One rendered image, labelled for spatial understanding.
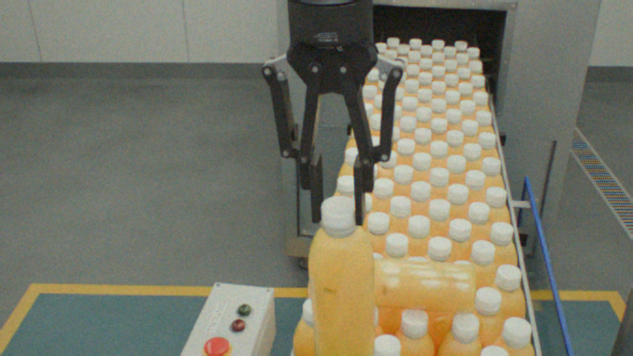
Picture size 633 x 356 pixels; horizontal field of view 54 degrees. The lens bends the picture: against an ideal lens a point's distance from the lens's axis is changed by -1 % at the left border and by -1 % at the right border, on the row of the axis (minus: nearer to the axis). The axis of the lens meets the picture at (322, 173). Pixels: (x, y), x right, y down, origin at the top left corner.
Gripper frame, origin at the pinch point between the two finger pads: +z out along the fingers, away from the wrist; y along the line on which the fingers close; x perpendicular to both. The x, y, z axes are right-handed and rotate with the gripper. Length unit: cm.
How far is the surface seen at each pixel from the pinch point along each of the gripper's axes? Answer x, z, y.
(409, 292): 16.7, 27.4, 6.9
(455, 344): 15.3, 35.5, 14.0
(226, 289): 20.0, 32.6, -22.6
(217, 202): 212, 144, -103
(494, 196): 54, 34, 22
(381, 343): 10.3, 31.6, 3.4
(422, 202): 54, 36, 8
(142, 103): 333, 143, -199
